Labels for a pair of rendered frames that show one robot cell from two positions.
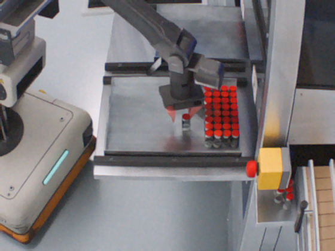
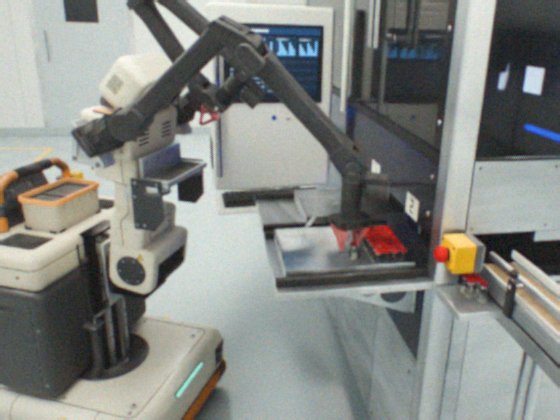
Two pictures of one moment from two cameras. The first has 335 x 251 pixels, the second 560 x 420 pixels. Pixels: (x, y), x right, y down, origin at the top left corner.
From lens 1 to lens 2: 0.75 m
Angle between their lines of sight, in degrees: 32
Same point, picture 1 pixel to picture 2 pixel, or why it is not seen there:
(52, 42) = (162, 296)
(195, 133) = (363, 260)
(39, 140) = (169, 355)
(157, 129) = (327, 260)
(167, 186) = (298, 398)
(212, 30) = not seen: hidden behind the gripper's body
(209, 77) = (380, 187)
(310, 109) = (488, 186)
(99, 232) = not seen: outside the picture
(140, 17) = (322, 120)
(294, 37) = (476, 98)
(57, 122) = (188, 338)
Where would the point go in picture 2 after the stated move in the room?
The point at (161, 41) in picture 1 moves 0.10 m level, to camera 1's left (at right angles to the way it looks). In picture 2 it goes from (340, 147) to (300, 148)
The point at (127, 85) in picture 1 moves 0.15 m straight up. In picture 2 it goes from (288, 238) to (289, 190)
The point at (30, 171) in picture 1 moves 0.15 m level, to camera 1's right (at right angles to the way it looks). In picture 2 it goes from (160, 384) to (204, 379)
